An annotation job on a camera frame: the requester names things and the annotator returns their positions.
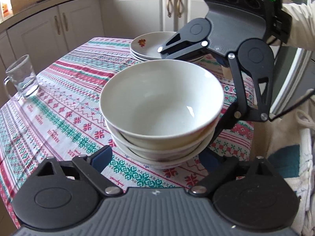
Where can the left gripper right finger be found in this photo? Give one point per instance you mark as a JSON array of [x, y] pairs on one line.
[[221, 170]]

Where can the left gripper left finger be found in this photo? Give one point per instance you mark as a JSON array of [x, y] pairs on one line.
[[90, 168]]

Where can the white plate stained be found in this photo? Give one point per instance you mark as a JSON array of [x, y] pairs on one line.
[[132, 53]]

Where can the white plate fruit print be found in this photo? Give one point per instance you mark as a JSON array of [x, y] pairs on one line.
[[147, 45], [140, 59]]

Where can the white bowl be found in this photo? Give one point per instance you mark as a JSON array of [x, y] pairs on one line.
[[162, 99], [161, 150], [163, 164]]

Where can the white sleeved right forearm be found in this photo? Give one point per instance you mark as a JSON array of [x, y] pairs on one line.
[[302, 30]]

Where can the white kitchen cabinets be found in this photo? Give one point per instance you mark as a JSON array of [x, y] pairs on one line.
[[52, 28]]

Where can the striped patterned tablecloth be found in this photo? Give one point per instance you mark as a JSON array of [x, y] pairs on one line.
[[63, 120]]

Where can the clear glass mug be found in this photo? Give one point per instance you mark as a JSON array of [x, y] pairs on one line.
[[21, 74]]

